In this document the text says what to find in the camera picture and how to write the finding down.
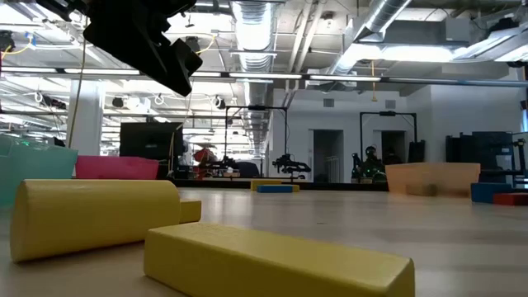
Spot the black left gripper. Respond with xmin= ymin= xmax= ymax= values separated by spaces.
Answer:
xmin=35 ymin=0 xmax=203 ymax=97

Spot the yellow wooden cylinder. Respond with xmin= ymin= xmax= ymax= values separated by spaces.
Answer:
xmin=10 ymin=178 xmax=182 ymax=263

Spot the black rectangular screen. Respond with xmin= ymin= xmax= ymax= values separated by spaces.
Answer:
xmin=119 ymin=121 xmax=185 ymax=162

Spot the white building column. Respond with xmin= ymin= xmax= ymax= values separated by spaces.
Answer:
xmin=67 ymin=80 xmax=104 ymax=157

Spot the red background object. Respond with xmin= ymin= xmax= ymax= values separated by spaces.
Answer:
xmin=193 ymin=147 xmax=218 ymax=164

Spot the red plastic bin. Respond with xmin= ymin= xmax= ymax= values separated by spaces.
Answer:
xmin=75 ymin=155 xmax=161 ymax=180

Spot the green plastic bin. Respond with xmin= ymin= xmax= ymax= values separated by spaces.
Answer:
xmin=0 ymin=135 xmax=78 ymax=207

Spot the blue wooden block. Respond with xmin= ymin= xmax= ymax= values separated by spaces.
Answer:
xmin=256 ymin=184 xmax=295 ymax=194
xmin=470 ymin=181 xmax=513 ymax=204

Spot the orange plastic bin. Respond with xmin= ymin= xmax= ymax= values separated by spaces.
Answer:
xmin=385 ymin=162 xmax=482 ymax=198

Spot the dark blue black cabinet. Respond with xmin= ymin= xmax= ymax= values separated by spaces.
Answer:
xmin=444 ymin=130 xmax=516 ymax=185

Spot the red wooden block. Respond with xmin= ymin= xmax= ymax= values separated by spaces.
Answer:
xmin=493 ymin=191 xmax=528 ymax=206

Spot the black round overhead camera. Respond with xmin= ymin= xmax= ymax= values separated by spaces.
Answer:
xmin=184 ymin=35 xmax=202 ymax=54

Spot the yellow hanging cable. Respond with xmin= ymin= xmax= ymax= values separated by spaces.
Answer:
xmin=68 ymin=39 xmax=87 ymax=149

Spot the black frame stand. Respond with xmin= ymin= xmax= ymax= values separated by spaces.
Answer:
xmin=224 ymin=105 xmax=289 ymax=179
xmin=359 ymin=110 xmax=418 ymax=164

